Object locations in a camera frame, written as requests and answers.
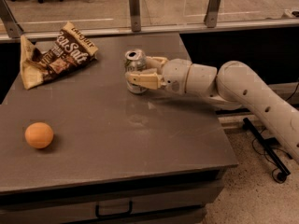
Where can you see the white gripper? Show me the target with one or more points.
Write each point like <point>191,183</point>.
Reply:
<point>174,73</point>

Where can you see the silver 7up soda can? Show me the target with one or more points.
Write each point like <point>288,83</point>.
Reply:
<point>135,60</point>

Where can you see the right metal glass bracket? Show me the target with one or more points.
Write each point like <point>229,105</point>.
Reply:
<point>212,11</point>

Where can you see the brown sea salt chip bag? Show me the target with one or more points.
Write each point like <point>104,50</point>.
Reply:
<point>71,50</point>

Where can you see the black drawer handle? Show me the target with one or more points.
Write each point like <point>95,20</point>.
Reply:
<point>113,209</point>

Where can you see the left metal glass bracket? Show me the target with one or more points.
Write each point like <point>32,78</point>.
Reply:
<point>13,29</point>

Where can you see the glass barrier panel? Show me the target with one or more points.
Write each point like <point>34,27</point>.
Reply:
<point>50,15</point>

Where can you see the grey cabinet drawer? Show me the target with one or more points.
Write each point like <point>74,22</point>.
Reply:
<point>175,204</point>

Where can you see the metal glass bracket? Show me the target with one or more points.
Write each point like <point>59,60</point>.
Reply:
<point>13,29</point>
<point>212,11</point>
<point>134,6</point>

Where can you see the middle metal glass bracket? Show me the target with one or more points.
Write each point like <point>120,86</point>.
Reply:
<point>134,6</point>

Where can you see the black stand leg with caster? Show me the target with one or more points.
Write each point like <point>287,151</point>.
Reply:
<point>281,172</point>

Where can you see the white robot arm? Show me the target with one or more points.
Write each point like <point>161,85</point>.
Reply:
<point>233,85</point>

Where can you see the orange ball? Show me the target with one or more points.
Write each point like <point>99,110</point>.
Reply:
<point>39,135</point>

